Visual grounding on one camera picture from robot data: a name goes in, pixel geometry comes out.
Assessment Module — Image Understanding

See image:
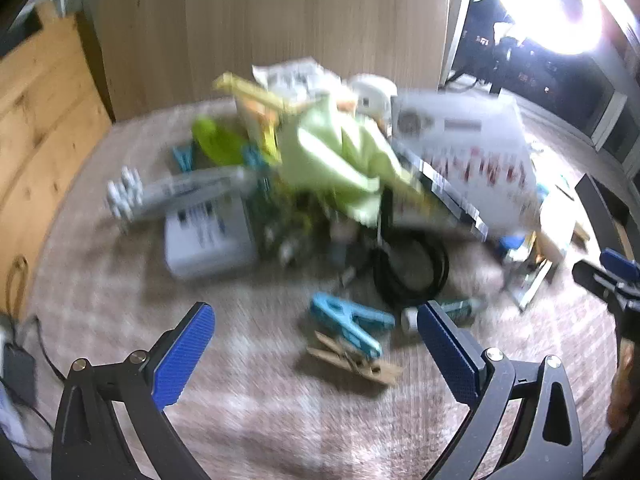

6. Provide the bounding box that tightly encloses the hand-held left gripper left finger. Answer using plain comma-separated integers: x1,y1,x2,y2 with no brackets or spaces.
51,301,217,480

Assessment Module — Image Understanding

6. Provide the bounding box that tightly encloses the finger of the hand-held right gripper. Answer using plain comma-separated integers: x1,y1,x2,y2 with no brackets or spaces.
571,259,631,311
600,247,640,286

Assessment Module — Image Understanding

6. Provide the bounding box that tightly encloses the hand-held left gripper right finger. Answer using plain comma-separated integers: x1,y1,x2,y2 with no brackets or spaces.
416,301,586,480

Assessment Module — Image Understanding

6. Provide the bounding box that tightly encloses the black storage container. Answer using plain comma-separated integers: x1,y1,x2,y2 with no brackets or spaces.
574,172,633,261

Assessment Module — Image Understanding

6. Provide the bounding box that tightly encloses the blue clothes peg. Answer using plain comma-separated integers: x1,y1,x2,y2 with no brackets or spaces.
310,292,397,358
172,141,199,175

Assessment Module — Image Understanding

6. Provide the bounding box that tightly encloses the white box with red print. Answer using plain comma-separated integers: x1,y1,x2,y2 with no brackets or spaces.
390,91,544,241

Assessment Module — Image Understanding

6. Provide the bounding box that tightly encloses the light green cloth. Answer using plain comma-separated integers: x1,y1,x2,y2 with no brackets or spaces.
277,95,426,226

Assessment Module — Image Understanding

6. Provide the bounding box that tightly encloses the long yellow packet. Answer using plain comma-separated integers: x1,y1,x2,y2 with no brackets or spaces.
213,72,288,158

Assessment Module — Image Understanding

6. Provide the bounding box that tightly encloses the white round container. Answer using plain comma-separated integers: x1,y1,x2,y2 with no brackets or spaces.
347,74,399,122

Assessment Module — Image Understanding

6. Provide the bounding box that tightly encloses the person's right hand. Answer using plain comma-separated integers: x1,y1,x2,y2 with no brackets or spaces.
606,339,640,432

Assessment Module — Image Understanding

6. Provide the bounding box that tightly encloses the green white tube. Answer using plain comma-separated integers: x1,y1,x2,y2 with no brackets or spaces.
400,297,487,334

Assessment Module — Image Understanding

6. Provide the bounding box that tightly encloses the small white box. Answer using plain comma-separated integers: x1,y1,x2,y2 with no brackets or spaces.
537,194,582,262

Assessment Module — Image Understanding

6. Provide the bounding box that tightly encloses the blue capped small item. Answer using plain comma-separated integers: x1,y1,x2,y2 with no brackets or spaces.
497,234,532,263

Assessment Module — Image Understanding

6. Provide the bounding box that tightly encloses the wooden clothes peg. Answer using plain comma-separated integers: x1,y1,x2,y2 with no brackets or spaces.
306,331,404,387

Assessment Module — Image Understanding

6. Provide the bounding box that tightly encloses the grey white box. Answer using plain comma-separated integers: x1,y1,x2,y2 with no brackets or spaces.
164,199,261,281

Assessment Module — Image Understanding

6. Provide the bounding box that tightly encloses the grey tube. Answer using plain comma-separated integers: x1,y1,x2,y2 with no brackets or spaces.
135,166,261,221

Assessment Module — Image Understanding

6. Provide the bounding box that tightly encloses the black power adapter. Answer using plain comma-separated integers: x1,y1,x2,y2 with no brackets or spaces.
2,344,38,406

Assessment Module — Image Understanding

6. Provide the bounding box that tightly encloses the pack of batteries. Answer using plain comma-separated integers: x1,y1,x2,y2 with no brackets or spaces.
105,166,144,233

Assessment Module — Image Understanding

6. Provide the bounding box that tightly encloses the dark window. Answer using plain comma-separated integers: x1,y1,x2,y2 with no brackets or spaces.
440,0,640,173

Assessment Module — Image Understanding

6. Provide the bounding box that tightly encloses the teal clip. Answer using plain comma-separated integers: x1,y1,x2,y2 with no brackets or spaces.
240,144,282,192

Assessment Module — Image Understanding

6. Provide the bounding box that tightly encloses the lime green plastic item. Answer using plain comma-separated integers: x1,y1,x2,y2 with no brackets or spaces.
192,116,249,167

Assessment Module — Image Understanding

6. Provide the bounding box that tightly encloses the black light stand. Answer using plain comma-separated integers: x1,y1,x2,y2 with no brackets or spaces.
480,20,526,96

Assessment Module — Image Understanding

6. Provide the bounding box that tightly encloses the wooden cabinet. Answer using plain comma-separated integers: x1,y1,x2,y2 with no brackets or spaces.
0,12,115,318

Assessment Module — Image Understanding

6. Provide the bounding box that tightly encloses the white printed paper pack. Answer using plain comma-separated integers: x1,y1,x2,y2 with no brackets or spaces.
251,58,346,106

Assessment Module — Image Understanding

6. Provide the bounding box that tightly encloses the black cable coil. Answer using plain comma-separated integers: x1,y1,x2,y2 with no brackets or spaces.
370,200,451,309

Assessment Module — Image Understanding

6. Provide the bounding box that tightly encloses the ring light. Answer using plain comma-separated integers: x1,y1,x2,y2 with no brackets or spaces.
472,0,618,57

